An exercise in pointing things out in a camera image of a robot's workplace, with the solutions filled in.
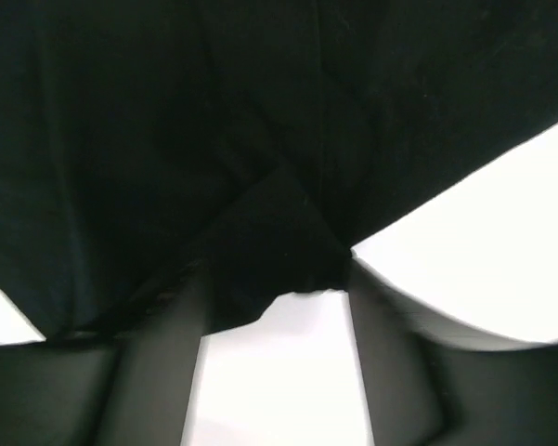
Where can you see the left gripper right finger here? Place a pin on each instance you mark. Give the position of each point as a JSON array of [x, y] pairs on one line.
[[431, 380]]

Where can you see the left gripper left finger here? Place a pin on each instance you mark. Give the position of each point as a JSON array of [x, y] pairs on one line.
[[132, 388]]

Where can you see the black t shirt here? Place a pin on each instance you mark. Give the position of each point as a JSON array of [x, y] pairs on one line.
[[265, 138]]

